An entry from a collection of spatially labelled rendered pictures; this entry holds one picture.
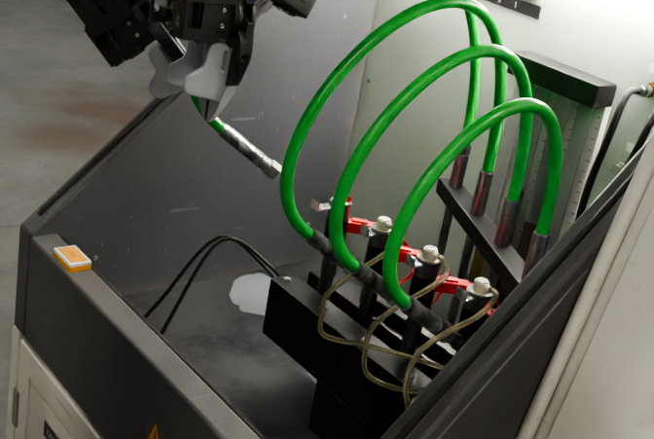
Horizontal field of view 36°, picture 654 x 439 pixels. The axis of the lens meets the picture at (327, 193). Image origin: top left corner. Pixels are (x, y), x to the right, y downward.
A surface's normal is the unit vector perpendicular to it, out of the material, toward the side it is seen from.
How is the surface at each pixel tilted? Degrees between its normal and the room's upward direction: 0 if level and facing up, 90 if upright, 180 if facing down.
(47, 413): 90
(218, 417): 0
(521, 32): 90
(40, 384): 90
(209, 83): 93
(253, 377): 0
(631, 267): 76
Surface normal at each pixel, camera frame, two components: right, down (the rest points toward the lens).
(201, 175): 0.60, 0.39
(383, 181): -0.78, 0.11
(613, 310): -0.72, -0.11
